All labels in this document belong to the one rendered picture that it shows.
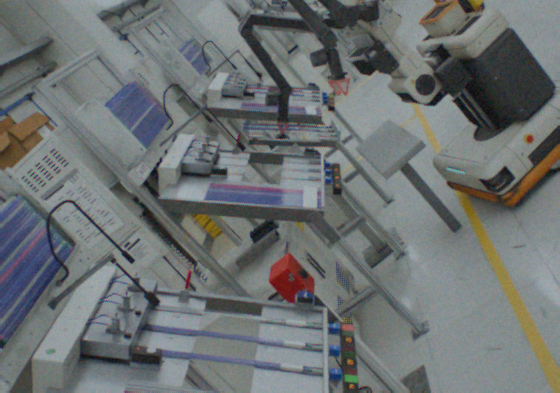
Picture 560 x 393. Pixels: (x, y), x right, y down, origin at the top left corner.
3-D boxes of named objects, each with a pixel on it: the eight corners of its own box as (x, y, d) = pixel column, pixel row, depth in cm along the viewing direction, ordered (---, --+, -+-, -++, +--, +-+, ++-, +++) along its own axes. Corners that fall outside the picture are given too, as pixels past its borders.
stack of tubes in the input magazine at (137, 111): (170, 117, 347) (134, 77, 341) (147, 149, 299) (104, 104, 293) (153, 132, 350) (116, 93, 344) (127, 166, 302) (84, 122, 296)
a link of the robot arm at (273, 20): (244, 12, 326) (240, 6, 334) (240, 39, 331) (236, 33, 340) (331, 22, 339) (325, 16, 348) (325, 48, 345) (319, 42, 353)
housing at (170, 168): (194, 160, 356) (194, 134, 351) (175, 196, 309) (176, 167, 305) (179, 159, 356) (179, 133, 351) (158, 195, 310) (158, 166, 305)
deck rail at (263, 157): (322, 166, 355) (323, 155, 353) (322, 168, 354) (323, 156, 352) (187, 156, 357) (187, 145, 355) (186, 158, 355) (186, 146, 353)
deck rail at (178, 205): (323, 222, 291) (324, 208, 289) (323, 224, 289) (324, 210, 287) (158, 209, 293) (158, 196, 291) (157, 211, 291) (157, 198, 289)
